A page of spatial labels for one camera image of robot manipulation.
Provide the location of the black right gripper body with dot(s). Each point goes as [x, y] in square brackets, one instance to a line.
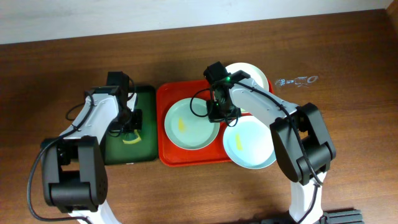
[222, 115]

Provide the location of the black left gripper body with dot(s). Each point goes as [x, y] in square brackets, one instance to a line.
[135, 120]

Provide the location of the yellow green sponge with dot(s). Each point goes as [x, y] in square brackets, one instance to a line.
[132, 140]

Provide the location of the pale green plate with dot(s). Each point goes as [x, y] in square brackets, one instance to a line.
[186, 130]

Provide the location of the light blue plate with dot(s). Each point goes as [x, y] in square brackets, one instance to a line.
[249, 143]

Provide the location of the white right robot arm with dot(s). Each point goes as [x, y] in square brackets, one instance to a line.
[302, 144]

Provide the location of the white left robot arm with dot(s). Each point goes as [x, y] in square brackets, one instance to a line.
[73, 172]

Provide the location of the dark green tray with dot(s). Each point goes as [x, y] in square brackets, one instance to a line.
[118, 152]

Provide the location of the red plastic tray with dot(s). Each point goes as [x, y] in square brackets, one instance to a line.
[170, 154]

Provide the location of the cream white plate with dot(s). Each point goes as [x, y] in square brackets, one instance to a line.
[258, 74]

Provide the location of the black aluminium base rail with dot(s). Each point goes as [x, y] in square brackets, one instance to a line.
[339, 217]

